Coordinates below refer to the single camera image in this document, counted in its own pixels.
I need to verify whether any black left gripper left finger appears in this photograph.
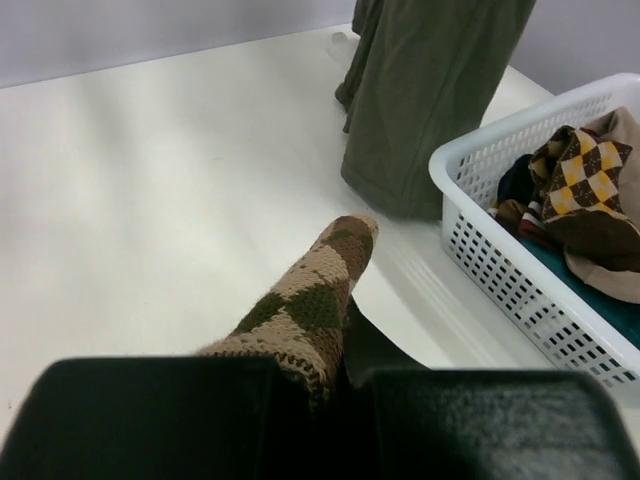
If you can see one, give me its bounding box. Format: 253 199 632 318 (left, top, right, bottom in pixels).
1 357 320 479

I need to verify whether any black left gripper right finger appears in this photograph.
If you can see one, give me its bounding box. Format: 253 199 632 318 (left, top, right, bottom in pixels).
343 303 639 479

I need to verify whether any brown argyle sock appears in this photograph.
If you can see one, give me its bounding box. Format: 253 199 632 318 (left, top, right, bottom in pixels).
196 215 379 410
529 126 639 266

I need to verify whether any beige ribbed sock striped cuff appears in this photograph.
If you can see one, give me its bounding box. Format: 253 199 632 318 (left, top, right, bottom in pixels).
494 199 558 249

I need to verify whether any teal green sock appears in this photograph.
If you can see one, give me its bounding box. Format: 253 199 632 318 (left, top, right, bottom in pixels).
521 239 639 337

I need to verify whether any white plastic laundry basket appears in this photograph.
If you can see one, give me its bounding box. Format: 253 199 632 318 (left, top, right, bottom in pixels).
429 73 639 399

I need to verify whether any black sock in basket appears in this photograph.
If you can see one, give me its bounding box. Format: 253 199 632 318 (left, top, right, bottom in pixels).
497 154 534 205

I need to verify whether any olive green hanging garment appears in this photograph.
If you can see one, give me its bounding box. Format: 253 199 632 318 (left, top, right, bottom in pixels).
335 0 534 221

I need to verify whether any white and steel clothes rack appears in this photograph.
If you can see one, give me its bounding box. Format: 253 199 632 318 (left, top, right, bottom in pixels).
331 32 350 47

